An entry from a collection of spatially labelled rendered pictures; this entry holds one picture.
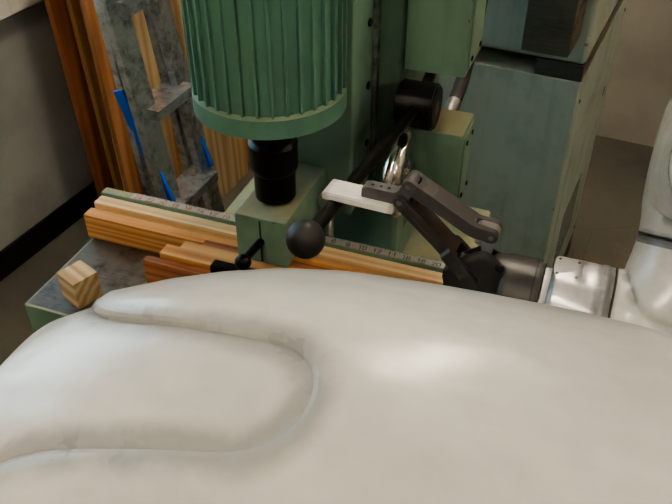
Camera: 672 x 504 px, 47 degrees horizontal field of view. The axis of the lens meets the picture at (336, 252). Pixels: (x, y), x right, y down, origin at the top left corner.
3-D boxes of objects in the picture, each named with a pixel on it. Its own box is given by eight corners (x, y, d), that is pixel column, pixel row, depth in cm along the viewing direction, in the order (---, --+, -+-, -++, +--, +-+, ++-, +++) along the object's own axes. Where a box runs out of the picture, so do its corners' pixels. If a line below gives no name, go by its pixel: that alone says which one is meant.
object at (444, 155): (392, 200, 110) (396, 125, 103) (406, 175, 115) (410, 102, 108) (457, 213, 107) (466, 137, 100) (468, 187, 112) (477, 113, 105)
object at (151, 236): (88, 236, 113) (83, 214, 111) (96, 229, 115) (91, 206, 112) (551, 350, 95) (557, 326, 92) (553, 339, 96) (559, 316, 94)
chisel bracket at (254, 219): (238, 266, 100) (233, 212, 94) (281, 208, 110) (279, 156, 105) (291, 279, 98) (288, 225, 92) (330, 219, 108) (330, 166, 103)
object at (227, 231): (99, 230, 114) (93, 202, 111) (107, 222, 116) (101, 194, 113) (504, 327, 98) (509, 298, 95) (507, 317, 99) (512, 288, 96)
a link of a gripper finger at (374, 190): (412, 209, 71) (416, 180, 69) (360, 197, 72) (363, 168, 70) (417, 202, 72) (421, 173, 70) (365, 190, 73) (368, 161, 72)
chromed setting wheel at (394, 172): (374, 233, 104) (377, 153, 96) (400, 186, 113) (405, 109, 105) (395, 238, 103) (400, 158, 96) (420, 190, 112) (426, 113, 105)
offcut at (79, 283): (103, 296, 103) (97, 271, 100) (79, 310, 101) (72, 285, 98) (86, 283, 105) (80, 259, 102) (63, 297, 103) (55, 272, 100)
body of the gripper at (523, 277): (538, 313, 77) (447, 291, 80) (555, 242, 72) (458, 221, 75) (526, 360, 71) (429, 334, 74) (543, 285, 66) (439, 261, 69)
